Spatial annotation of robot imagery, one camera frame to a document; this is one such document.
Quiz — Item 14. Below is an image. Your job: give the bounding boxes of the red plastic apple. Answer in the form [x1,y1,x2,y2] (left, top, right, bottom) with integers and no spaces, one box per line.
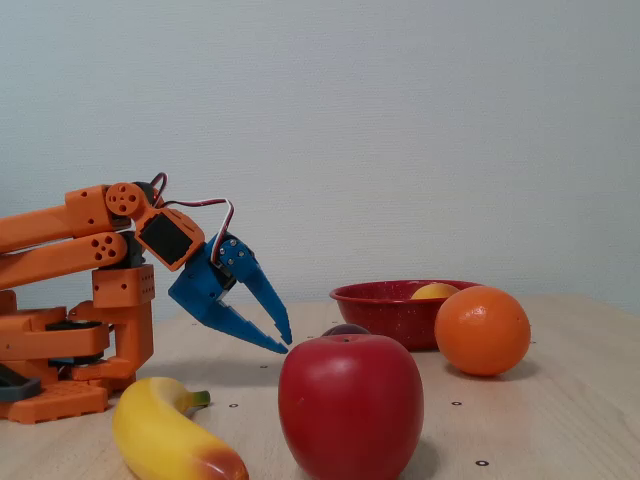
[277,333,425,480]

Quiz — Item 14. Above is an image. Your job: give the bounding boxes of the dark purple plastic plum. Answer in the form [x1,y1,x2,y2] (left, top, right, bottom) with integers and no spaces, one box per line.
[320,323,372,338]

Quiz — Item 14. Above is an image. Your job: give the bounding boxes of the blue gripper black motor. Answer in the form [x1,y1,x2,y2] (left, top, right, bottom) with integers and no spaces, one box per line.
[168,232,293,356]

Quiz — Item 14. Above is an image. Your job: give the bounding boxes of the orange waffle robot base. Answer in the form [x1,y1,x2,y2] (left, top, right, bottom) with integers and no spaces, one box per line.
[0,289,112,426]

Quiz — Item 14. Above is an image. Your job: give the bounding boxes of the orange plastic orange fruit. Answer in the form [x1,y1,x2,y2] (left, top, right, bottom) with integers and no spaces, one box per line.
[433,285,532,377]

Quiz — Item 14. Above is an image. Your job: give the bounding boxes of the black table clamp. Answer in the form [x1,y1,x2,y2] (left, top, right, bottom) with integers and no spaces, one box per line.
[0,363,42,404]

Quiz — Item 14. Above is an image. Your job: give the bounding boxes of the white red black servo cable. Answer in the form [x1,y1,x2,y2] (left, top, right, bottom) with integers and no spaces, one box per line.
[149,172,237,264]

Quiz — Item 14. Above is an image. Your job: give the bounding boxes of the yellow orange plastic peach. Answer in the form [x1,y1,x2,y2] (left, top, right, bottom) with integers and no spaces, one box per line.
[410,282,460,301]

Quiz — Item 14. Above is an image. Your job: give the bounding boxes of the yellow plastic banana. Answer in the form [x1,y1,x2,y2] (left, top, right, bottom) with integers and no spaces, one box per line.
[111,376,250,480]

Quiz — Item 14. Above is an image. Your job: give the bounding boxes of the red speckled enamel bowl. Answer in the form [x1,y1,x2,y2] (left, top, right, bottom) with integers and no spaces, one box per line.
[329,280,484,351]

